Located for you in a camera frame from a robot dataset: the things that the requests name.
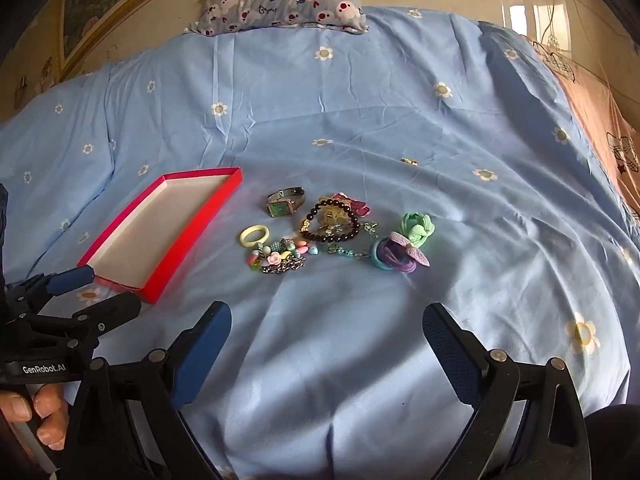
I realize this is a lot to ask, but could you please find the purple bow hair tie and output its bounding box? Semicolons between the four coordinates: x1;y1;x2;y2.
380;231;431;274

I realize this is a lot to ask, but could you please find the red cardboard box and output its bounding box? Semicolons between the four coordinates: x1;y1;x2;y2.
76;166;244;306

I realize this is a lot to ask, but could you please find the teal bead bracelet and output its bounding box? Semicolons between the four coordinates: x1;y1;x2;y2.
327;220;381;261

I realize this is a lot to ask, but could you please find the person's left hand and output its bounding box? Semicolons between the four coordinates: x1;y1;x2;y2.
0;384;72;451

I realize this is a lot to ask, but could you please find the blue plastic ring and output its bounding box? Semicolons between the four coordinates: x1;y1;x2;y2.
369;239;401;271

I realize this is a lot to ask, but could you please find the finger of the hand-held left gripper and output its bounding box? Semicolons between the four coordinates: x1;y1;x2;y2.
5;265;98;311
20;291;142;347

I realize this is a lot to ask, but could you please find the colourful charm chain bracelet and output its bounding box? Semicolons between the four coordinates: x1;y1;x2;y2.
246;237;321;275

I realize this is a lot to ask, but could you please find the blue flower print bedsheet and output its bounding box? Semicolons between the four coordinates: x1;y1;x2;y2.
0;5;640;480

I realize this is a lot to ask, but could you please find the green hair tie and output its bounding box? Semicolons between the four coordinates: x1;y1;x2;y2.
401;211;436;247

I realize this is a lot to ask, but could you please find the black bead bracelet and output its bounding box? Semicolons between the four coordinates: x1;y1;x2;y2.
298;199;361;242

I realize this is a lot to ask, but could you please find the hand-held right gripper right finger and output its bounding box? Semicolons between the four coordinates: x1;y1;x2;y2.
422;302;591;480

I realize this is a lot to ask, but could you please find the pink hair clip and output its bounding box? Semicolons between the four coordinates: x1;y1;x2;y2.
332;192;372;216

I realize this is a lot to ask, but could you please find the green face wristwatch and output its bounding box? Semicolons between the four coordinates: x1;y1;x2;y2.
265;186;306;219

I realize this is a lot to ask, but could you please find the person's dark trouser leg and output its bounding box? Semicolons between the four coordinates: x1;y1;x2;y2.
582;400;640;480

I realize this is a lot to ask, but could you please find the pink printed blanket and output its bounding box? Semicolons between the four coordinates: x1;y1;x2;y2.
520;35;640;241

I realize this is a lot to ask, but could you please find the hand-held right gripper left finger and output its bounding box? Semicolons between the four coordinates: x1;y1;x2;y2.
60;301;233;480

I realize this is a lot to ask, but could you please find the cream plastic ring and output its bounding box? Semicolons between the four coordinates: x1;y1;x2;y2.
240;225;271;248

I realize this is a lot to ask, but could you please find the yellow bear hair clip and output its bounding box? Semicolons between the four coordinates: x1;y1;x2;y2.
315;195;351;236

